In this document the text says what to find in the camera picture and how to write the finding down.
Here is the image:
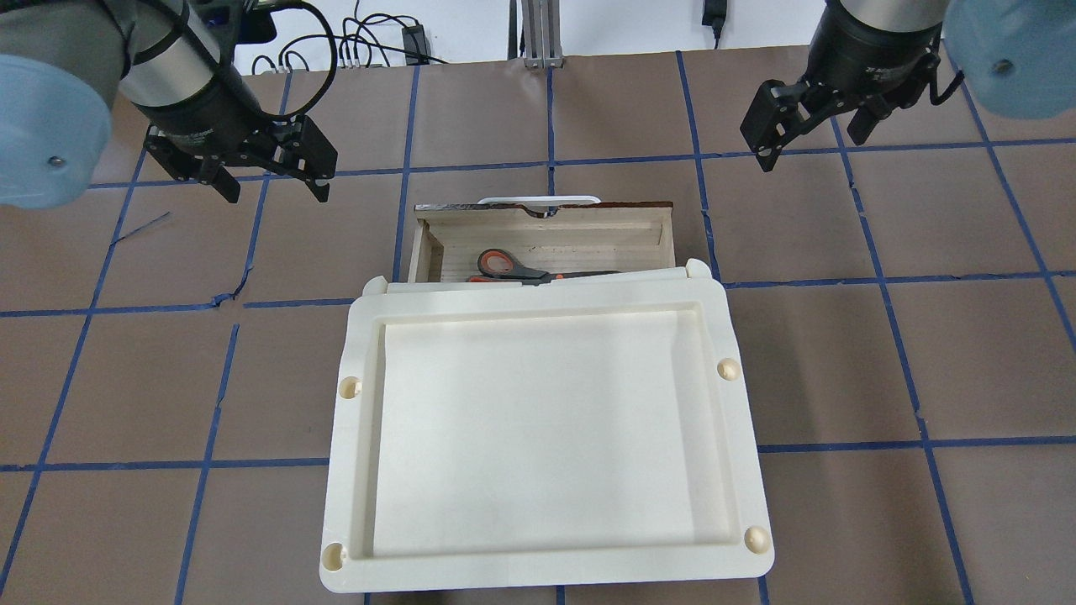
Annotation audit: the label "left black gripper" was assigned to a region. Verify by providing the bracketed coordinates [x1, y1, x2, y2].
[145, 84, 338, 205]

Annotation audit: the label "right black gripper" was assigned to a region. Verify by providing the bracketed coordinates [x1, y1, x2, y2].
[739, 1, 942, 172]

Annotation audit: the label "wooden drawer with white handle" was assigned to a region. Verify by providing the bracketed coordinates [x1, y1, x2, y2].
[406, 196, 676, 283]

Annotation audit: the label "orange grey scissors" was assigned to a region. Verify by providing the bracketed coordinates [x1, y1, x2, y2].
[467, 248, 618, 286]

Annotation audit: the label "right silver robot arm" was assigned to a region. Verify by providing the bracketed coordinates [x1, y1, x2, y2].
[739, 1, 1075, 171]

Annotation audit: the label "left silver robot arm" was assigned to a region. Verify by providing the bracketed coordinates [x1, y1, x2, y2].
[1, 1, 338, 209]

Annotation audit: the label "black power brick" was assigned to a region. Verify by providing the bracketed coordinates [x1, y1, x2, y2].
[702, 0, 730, 29]

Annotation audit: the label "black power adapter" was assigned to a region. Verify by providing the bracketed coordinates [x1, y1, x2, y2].
[401, 24, 428, 59]

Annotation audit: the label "cream plastic tray lid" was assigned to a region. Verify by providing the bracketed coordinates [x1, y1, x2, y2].
[318, 261, 776, 593]

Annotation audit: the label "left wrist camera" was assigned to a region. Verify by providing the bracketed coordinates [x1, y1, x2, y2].
[192, 1, 277, 47]

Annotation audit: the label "aluminium frame post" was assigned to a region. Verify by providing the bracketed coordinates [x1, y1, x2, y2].
[521, 0, 564, 70]

